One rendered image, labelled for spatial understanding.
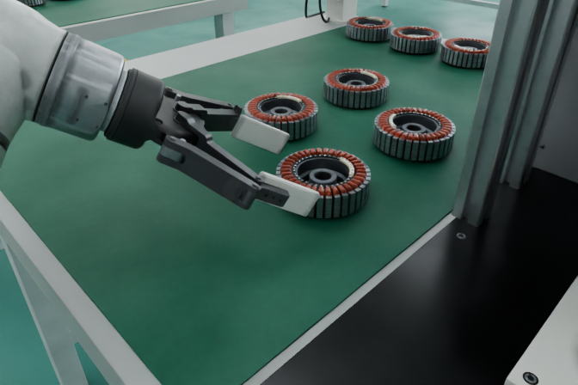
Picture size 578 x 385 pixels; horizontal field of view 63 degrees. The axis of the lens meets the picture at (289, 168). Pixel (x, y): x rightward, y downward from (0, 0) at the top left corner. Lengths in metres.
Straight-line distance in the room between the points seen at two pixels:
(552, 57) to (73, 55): 0.45
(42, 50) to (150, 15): 1.07
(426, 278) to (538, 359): 0.11
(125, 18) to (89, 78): 1.03
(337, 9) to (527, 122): 0.84
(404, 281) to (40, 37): 0.38
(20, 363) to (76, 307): 1.03
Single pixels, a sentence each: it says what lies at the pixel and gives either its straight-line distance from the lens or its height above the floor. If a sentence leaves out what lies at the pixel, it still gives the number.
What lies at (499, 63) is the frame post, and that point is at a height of 0.94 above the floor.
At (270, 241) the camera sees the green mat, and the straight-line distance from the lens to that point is 0.51.
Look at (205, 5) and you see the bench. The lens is 1.61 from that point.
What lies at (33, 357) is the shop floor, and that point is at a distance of 1.51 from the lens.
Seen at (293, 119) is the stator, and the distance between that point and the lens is 0.68.
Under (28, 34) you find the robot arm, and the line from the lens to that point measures 0.46.
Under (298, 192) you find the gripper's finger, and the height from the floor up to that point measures 0.81.
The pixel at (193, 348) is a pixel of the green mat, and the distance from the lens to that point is 0.42.
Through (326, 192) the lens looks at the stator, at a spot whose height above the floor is 0.79.
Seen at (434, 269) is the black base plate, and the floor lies 0.77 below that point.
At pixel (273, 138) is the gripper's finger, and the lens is 0.60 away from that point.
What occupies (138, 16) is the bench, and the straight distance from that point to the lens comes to 1.49.
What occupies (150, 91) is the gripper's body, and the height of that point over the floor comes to 0.91.
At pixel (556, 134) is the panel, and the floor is 0.82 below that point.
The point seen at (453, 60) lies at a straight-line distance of 1.04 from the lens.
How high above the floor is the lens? 1.08
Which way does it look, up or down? 31 degrees down
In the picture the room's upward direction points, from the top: straight up
